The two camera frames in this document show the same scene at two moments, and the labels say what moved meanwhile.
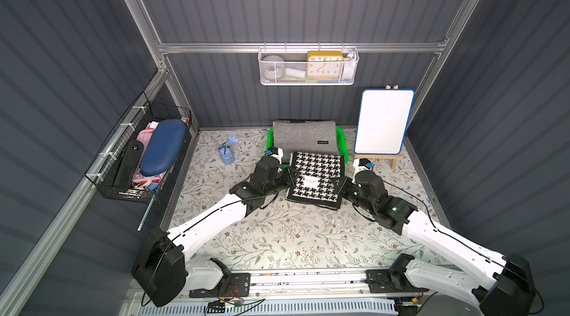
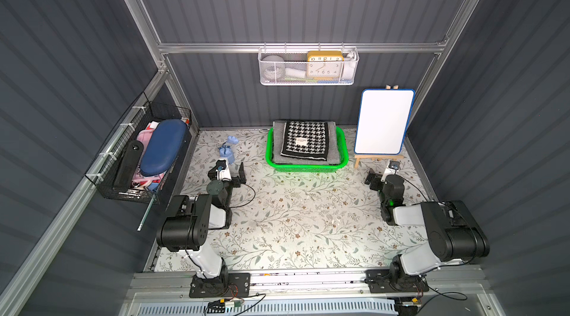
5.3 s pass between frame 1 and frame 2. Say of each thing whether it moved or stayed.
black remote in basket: stayed
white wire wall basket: stayed
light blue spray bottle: stayed
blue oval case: stayed
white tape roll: stayed
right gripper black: moved
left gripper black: moved
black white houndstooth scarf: moved
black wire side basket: stayed
